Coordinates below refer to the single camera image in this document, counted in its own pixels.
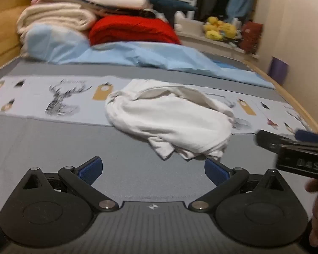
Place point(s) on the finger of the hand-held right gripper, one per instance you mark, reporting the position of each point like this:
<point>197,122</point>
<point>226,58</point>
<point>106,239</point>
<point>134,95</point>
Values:
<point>308,135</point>
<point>266,139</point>

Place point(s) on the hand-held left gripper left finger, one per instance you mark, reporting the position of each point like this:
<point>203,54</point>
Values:
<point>91,170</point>

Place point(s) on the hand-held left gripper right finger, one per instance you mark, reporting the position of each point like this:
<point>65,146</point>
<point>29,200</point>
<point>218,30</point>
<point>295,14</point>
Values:
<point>216,171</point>

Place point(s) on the white t-shirt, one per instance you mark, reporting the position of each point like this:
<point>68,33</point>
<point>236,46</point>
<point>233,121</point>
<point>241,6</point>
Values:
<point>172,116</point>

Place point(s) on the grey printed bed sheet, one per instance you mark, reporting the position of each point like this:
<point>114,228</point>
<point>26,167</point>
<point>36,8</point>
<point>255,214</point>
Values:
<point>69,143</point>

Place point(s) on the purple box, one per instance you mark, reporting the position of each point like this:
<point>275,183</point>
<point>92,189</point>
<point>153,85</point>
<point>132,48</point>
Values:
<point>278,71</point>

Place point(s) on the yellow plush toy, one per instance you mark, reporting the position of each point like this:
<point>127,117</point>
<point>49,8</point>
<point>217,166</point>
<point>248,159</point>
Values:
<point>230,29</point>
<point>212,29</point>

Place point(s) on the white window sill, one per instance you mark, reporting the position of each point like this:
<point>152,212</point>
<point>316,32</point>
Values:
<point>201,41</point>

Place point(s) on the light blue duvet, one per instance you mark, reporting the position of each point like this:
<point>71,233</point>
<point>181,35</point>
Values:
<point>137,54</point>

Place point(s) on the red knit blanket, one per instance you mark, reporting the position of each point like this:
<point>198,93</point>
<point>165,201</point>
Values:
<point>132,30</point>

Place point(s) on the cream folded blanket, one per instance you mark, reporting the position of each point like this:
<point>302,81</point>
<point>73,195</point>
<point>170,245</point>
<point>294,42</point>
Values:
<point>55,18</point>

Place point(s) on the dark patterned cloth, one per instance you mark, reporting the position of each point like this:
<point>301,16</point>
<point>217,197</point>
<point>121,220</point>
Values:
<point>137,12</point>

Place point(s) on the yellow upholstered headboard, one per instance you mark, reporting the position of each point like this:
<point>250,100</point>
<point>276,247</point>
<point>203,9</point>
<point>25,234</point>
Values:
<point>4,29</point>

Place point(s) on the wooden bed frame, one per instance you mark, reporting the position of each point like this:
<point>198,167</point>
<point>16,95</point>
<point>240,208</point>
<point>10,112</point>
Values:
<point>294,103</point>

